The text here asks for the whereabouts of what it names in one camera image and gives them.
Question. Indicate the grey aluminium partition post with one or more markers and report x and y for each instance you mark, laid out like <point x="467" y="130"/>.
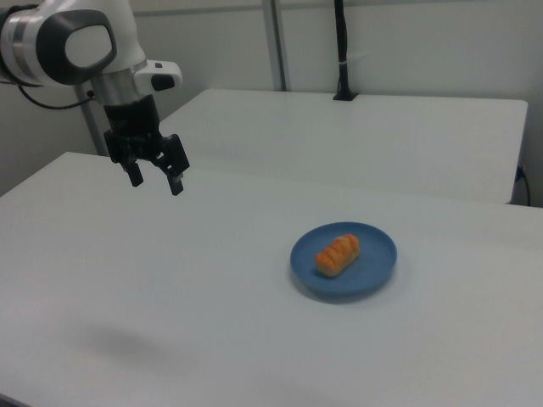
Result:
<point x="275" y="46"/>
<point x="92" y="127"/>

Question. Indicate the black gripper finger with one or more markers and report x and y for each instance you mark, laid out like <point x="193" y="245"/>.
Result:
<point x="175" y="182"/>
<point x="135" y="174"/>

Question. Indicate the orange-brown bread roll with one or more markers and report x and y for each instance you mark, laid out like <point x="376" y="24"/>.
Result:
<point x="337" y="255"/>

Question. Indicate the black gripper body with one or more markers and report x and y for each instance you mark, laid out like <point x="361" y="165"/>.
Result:
<point x="131" y="123"/>

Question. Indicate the blue round plate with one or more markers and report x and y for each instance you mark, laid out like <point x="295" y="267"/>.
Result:
<point x="373" y="263"/>

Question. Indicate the black camera pole with base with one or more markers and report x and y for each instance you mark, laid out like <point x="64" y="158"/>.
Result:
<point x="342" y="51"/>

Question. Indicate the white side table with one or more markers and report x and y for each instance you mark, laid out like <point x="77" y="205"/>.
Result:
<point x="348" y="140"/>

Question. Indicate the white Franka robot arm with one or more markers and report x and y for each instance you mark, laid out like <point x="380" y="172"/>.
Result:
<point x="85" y="42"/>

